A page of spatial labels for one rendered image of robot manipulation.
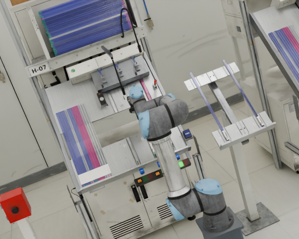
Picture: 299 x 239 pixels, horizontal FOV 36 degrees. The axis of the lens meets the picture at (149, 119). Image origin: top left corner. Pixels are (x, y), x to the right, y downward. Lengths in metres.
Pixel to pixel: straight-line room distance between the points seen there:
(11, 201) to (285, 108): 1.86
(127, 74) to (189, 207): 1.04
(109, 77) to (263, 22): 1.09
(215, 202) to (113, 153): 0.78
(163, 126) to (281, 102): 1.35
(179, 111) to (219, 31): 2.74
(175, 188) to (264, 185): 1.47
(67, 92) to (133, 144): 0.55
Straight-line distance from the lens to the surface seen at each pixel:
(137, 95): 2.43
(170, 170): 2.10
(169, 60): 4.59
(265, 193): 3.42
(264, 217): 3.18
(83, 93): 2.88
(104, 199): 3.04
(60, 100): 2.89
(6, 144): 4.60
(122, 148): 2.70
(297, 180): 3.50
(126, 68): 2.86
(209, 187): 2.15
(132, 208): 3.12
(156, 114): 2.03
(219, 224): 2.23
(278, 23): 3.20
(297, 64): 3.04
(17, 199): 2.78
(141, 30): 2.94
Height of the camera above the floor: 1.91
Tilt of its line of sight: 22 degrees down
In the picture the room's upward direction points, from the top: 18 degrees counter-clockwise
